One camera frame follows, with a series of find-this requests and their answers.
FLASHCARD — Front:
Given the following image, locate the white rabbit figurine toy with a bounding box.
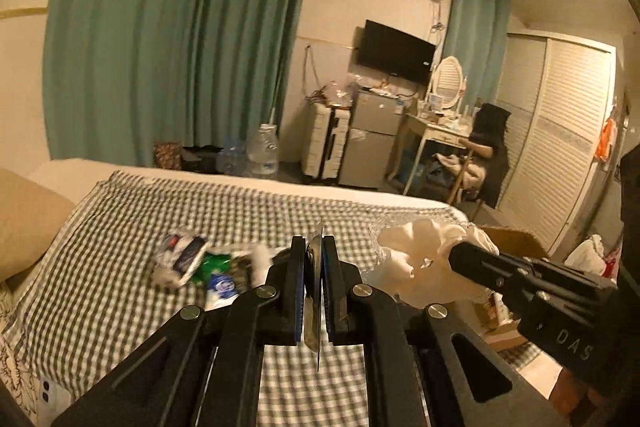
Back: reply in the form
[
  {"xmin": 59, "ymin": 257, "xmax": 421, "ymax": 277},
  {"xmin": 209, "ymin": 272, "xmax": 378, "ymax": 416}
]
[{"xmin": 366, "ymin": 219, "xmax": 499, "ymax": 308}]

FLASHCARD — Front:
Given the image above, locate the silver black snack packet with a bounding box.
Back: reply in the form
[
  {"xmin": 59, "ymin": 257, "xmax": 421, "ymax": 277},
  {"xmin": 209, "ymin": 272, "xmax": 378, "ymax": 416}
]
[{"xmin": 152, "ymin": 230, "xmax": 209, "ymax": 289}]

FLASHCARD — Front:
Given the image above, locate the cardboard box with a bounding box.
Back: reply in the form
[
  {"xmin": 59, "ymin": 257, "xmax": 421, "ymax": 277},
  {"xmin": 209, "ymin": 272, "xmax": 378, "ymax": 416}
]
[{"xmin": 482, "ymin": 225, "xmax": 547, "ymax": 352}]

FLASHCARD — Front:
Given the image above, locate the blue white tissue packet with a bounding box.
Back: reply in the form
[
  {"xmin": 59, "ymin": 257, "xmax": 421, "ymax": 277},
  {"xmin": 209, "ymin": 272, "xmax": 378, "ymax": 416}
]
[{"xmin": 205, "ymin": 273, "xmax": 239, "ymax": 311}]

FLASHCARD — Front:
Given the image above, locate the green wrapper packet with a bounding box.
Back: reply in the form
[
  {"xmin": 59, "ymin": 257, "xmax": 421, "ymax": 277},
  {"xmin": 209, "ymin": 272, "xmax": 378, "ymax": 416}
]
[{"xmin": 191, "ymin": 253, "xmax": 232, "ymax": 286}]

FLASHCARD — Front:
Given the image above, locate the black chair with clothes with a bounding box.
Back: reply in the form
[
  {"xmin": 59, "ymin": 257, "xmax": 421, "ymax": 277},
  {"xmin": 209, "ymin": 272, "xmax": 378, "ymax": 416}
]
[{"xmin": 434, "ymin": 103, "xmax": 511, "ymax": 208}]

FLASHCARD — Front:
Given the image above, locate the checkered bed sheet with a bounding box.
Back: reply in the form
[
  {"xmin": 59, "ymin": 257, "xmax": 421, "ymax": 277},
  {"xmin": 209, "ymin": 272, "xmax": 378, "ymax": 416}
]
[{"xmin": 2, "ymin": 170, "xmax": 547, "ymax": 427}]

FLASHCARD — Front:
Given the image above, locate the white phone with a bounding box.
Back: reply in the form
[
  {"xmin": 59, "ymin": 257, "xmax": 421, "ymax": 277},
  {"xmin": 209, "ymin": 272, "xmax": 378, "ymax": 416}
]
[{"xmin": 36, "ymin": 376, "xmax": 73, "ymax": 427}]

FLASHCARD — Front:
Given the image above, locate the white dressing table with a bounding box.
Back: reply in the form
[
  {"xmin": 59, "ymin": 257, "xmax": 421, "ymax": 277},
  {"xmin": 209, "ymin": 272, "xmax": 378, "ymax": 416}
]
[{"xmin": 398, "ymin": 114, "xmax": 472, "ymax": 195}]

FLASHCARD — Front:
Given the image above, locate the white louvered wardrobe door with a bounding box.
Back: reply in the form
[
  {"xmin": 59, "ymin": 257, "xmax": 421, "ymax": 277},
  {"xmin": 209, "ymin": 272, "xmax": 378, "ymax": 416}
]
[{"xmin": 495, "ymin": 31, "xmax": 616, "ymax": 254}]

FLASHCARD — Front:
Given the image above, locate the white oval vanity mirror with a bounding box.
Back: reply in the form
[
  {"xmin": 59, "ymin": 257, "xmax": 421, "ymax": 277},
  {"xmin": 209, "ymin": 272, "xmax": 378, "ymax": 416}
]
[{"xmin": 431, "ymin": 55, "xmax": 465, "ymax": 109}]

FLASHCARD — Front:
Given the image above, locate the small clear water bottle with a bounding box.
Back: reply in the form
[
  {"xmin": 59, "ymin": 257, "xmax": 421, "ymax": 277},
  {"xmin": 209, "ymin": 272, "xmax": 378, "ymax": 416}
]
[{"xmin": 216, "ymin": 139, "xmax": 245, "ymax": 176}]

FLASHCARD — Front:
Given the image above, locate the silver mini fridge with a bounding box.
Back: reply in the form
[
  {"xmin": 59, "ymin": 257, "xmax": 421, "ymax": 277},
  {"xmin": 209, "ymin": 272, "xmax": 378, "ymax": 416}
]
[{"xmin": 338, "ymin": 89, "xmax": 404, "ymax": 190}]

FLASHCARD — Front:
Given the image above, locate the large clear water jug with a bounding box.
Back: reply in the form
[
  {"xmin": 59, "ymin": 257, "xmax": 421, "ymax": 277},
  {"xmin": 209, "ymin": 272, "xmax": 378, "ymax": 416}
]
[{"xmin": 246, "ymin": 124, "xmax": 279, "ymax": 179}]

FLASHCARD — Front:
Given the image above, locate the tan pillow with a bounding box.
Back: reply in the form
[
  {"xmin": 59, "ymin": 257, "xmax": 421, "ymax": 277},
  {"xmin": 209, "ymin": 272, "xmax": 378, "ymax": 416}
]
[{"xmin": 0, "ymin": 169, "xmax": 75, "ymax": 282}]

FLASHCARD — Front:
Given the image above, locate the white suitcase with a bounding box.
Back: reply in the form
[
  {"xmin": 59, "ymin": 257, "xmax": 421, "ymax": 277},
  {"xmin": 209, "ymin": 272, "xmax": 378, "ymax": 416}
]
[{"xmin": 300, "ymin": 103, "xmax": 350, "ymax": 180}]

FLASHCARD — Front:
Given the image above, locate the green curtain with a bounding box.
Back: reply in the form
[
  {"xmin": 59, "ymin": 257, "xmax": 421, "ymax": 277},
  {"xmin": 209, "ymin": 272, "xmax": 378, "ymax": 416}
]
[
  {"xmin": 42, "ymin": 0, "xmax": 302, "ymax": 166},
  {"xmin": 442, "ymin": 0, "xmax": 511, "ymax": 107}
]

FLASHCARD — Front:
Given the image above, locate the black television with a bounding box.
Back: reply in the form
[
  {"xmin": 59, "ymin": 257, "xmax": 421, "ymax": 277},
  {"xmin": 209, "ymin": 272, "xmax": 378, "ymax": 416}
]
[{"xmin": 356, "ymin": 20, "xmax": 436, "ymax": 86}]

